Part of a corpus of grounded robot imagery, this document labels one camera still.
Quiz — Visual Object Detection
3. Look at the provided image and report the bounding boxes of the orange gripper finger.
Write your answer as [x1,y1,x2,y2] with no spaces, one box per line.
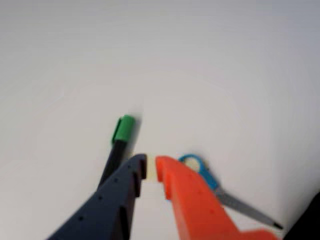
[154,155,281,240]

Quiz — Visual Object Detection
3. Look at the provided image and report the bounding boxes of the green and black marker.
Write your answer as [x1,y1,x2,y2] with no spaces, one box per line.
[97,114,137,189]

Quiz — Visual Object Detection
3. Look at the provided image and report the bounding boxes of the blue handled scissors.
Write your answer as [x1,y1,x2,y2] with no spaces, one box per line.
[177,153,284,230]

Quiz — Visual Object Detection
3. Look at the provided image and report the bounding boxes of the beige tape strip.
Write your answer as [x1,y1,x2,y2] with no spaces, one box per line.
[146,154,159,184]

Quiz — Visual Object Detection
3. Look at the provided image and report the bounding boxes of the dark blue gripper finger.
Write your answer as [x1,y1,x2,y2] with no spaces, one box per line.
[46,153,148,240]

